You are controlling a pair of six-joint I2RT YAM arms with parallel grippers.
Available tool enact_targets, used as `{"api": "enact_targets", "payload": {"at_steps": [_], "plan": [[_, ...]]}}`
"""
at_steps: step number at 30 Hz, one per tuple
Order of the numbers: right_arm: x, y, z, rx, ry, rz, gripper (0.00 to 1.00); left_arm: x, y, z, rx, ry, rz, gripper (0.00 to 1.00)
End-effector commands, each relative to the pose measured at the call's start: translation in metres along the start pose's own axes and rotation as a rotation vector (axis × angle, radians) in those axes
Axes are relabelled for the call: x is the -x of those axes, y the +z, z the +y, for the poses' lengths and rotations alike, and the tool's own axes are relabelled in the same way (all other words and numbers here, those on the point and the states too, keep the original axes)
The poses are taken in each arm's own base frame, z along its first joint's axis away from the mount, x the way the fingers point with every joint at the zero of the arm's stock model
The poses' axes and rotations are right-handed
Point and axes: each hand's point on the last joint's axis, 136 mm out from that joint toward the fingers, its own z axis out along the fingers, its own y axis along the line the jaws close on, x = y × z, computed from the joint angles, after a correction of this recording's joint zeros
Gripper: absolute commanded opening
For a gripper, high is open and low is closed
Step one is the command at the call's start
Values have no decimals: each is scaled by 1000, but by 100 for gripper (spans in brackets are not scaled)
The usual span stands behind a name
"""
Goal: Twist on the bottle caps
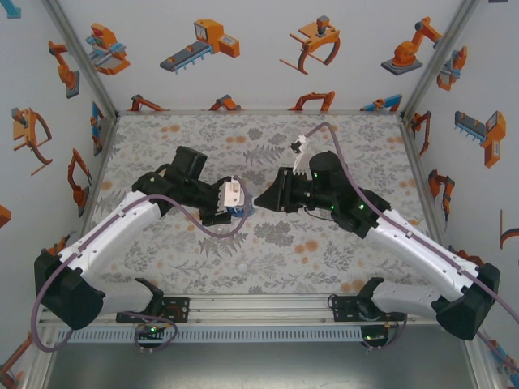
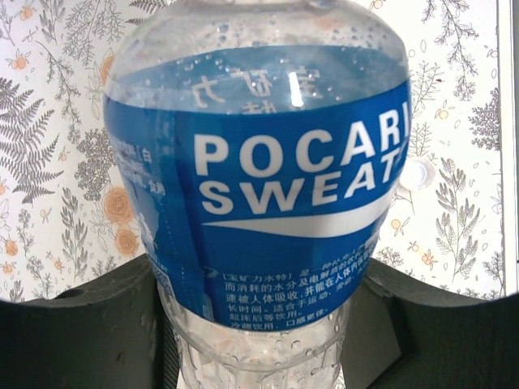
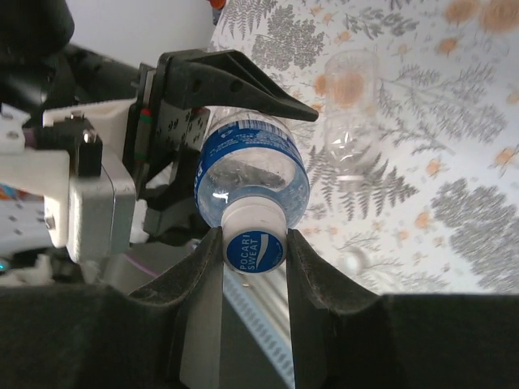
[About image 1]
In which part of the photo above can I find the blue label plastic bottle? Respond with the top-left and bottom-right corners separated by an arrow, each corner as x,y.
226,194 -> 255,220

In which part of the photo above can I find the floral table mat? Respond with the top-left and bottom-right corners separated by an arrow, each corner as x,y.
66,112 -> 453,296

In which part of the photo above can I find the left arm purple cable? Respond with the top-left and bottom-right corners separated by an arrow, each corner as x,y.
31,174 -> 251,354

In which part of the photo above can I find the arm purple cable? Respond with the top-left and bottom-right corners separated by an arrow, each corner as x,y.
299,122 -> 519,368
31,174 -> 251,354

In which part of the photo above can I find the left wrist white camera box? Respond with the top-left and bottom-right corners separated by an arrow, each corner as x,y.
218,177 -> 245,212

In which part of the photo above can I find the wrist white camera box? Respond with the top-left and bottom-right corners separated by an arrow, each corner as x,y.
290,135 -> 311,173
218,177 -> 245,212

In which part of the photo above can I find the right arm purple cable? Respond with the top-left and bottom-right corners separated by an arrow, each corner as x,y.
299,122 -> 519,368

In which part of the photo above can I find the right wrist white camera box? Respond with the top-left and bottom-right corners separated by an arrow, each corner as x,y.
290,135 -> 311,173

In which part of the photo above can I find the aluminium rear rail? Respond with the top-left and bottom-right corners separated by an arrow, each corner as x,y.
115,108 -> 406,117

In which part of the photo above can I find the aluminium side rail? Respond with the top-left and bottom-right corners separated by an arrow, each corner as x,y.
79,113 -> 121,220
399,113 -> 447,244

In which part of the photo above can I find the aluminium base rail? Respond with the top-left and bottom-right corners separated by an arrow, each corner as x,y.
38,293 -> 482,327

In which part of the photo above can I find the grey slotted cable duct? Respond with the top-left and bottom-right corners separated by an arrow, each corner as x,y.
54,327 -> 364,344

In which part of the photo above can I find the aluminium frame post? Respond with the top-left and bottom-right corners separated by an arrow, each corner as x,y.
40,0 -> 121,118
464,338 -> 504,389
22,326 -> 58,389
399,0 -> 482,121

